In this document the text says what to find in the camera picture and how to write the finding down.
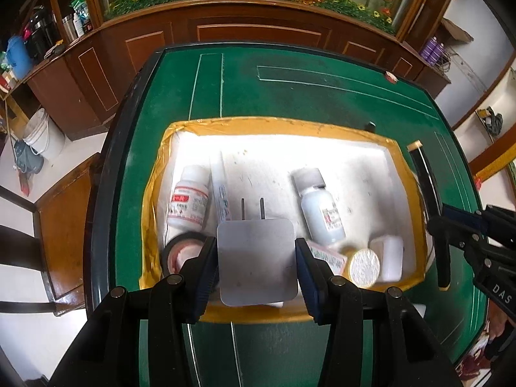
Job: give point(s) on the small white block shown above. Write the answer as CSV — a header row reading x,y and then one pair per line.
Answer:
x,y
387,256

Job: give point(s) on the slim white pill bottle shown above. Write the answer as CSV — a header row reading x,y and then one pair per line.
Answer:
x,y
322,213

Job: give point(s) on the white plastic bucket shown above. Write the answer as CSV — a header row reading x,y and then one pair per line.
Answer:
x,y
44,135

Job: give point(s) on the black tool on shelf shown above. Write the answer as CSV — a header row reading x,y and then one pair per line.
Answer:
x,y
492,120

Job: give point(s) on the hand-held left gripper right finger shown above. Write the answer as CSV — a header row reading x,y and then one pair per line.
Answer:
x,y
308,282

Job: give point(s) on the grey kettle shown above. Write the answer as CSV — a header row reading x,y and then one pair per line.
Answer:
x,y
30,159

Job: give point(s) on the black thermos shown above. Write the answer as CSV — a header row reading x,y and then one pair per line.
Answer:
x,y
42,34

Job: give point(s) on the small grey box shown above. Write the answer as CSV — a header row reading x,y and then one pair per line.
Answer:
x,y
326,256

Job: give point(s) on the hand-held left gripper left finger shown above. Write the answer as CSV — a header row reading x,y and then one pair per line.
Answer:
x,y
205,278

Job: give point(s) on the white charger plug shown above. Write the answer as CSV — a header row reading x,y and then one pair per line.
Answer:
x,y
258,262

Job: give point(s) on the white foam box yellow tape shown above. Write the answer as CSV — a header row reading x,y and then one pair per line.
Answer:
x,y
266,161

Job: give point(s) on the wooden chair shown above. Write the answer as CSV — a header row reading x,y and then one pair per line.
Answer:
x,y
56,234

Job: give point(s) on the purple bottles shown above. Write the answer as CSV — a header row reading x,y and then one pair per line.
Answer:
x,y
432,50

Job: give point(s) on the black tape roll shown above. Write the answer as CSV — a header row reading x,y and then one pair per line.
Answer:
x,y
171,250

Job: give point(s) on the red bottle cap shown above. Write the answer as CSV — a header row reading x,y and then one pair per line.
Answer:
x,y
391,77

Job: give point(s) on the cardboard box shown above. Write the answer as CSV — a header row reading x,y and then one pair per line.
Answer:
x,y
457,30

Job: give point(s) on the wide white pill bottle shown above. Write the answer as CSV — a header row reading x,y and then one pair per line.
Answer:
x,y
187,205

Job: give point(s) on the blue thermos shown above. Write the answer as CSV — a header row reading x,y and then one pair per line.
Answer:
x,y
19,56

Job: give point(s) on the green packet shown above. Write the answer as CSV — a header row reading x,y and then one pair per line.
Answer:
x,y
82,14

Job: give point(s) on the black stick with tan tips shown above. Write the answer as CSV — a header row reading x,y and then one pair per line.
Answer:
x,y
427,181

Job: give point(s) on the white marker pen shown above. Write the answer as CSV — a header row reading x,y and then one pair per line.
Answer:
x,y
221,193

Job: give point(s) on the brown wooden cabinet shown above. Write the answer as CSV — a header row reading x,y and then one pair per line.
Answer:
x,y
161,40

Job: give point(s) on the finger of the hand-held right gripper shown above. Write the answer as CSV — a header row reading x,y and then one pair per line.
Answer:
x,y
463,238
457,214

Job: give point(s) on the steel cup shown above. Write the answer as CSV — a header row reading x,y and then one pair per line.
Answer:
x,y
69,28

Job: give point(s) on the floral printed cloth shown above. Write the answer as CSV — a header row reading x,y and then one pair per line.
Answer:
x,y
471,358

